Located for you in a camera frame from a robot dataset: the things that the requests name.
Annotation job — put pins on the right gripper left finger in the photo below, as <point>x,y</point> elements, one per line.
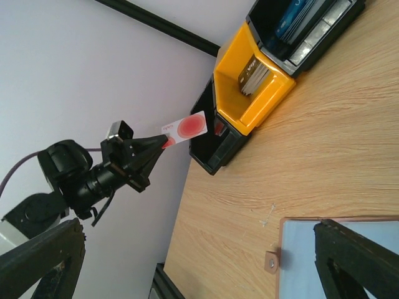
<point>52,259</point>

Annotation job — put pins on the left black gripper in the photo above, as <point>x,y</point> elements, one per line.
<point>132,160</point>

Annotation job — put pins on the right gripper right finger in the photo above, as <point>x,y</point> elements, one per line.
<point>350,265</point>

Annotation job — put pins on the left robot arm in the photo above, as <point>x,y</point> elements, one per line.
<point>82,186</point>

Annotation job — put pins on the white red card stack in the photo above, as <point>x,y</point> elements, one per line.
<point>219,128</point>

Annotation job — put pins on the black VIP card stack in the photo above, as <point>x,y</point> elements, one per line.
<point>252,76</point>

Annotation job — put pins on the blue card stack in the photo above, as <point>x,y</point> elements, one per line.
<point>291,19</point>

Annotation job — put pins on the left black bin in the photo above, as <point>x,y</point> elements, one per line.
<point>213,152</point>

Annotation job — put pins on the black bin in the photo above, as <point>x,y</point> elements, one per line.
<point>319,29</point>
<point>213,152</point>

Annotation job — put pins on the yellow middle bin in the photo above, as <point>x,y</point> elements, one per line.
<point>246,112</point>

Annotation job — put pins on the right black bin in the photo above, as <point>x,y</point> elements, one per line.
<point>319,29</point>

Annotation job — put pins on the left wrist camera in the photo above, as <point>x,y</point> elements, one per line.
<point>120,130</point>

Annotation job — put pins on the black enclosure frame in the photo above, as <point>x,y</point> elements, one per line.
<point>156,22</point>

